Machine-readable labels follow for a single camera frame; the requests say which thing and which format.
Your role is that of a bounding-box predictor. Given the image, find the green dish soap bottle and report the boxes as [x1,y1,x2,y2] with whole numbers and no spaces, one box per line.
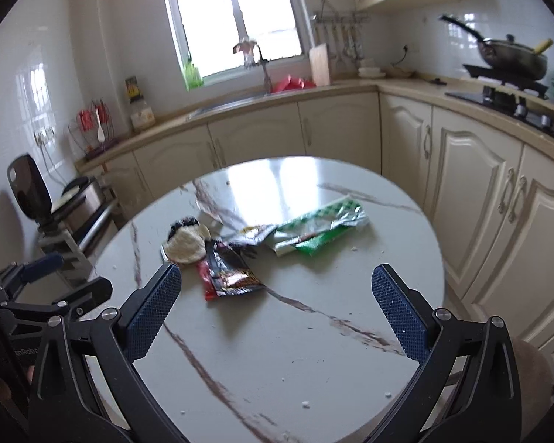
[183,56,204,91]

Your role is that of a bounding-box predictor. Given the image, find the white steamed bun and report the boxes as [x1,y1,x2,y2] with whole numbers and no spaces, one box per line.
[162,223,211,265]

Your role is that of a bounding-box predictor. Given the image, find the black wok pan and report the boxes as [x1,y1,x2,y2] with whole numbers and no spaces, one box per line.
[438,14,554,81]

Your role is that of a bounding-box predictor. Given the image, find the cream kitchen cabinets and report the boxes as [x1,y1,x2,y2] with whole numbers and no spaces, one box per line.
[81,82,554,358]

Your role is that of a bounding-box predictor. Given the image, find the wooden cutting board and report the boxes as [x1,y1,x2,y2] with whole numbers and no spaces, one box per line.
[308,43,331,87]

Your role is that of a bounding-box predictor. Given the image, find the green clear plastic bag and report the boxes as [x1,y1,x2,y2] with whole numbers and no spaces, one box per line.
[265,196,369,257]

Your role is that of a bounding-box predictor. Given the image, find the window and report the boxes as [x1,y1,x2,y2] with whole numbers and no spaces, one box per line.
[166,0,312,85]

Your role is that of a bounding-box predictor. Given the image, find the wire dish rack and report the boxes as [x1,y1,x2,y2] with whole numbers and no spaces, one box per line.
[68,100,120,161]

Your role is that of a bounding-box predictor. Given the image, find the red plastic bag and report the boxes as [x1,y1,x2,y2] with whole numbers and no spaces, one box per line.
[272,75,316,94]

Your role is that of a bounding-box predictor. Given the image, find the white rolling storage cart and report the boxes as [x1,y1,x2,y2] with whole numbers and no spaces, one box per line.
[37,197,121,289]

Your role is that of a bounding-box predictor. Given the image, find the brown stool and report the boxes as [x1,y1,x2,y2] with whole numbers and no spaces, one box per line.
[512,339,554,443]

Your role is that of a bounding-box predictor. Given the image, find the hanging utensil rack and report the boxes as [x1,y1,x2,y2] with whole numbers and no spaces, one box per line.
[310,0,370,68]

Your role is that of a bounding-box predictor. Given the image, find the sink faucet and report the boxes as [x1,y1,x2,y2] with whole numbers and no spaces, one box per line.
[232,38,273,94]

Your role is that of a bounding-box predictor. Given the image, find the glass jar yellow label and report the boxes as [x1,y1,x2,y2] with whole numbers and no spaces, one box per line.
[124,75,157,133]

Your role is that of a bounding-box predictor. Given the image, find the silver dark snack wrapper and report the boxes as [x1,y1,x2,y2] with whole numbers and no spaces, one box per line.
[225,225,277,251]

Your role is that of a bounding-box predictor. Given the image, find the red black snack packet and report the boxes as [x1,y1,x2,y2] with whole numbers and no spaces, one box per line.
[197,240,264,302]

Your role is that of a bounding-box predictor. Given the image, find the gas stove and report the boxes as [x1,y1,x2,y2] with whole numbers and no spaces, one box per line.
[445,64,554,138]

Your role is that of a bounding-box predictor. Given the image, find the round marble table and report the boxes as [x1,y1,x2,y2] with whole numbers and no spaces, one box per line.
[94,157,444,442]

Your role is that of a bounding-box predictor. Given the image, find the steel rice cooker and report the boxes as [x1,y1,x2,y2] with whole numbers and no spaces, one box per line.
[52,176,106,233]

